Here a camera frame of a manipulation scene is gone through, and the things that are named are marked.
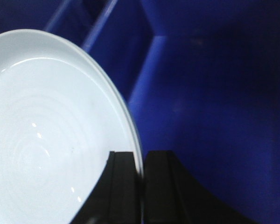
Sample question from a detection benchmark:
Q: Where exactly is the light blue plate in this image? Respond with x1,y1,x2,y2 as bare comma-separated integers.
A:
81,49,144,179
0,29,133,224

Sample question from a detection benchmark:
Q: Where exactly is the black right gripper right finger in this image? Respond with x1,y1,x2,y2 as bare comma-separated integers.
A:
144,150,254,224

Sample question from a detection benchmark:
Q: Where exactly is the large blue crate centre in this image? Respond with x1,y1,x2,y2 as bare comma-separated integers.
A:
0,0,280,224

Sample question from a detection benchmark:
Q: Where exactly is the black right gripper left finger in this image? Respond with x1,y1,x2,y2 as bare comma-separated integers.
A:
71,151,141,224

